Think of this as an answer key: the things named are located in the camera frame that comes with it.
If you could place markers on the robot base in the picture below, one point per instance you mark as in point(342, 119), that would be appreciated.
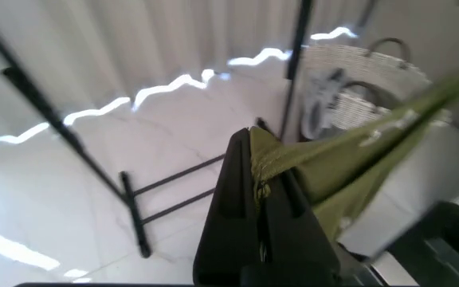
point(413, 179)

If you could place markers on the pale grey shorts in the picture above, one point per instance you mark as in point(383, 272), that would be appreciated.
point(320, 92)

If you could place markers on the green printed t-shirt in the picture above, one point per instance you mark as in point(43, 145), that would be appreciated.
point(333, 167)

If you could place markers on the white curtain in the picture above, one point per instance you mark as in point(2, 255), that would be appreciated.
point(134, 40)

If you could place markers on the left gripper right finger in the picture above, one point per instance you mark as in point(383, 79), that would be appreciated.
point(293, 239)

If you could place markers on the white laundry basket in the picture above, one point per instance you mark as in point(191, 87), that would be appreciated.
point(373, 68)

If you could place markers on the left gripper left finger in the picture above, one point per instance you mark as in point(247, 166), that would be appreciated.
point(229, 223)

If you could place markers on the black clothes rack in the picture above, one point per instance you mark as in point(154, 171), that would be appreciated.
point(60, 127)

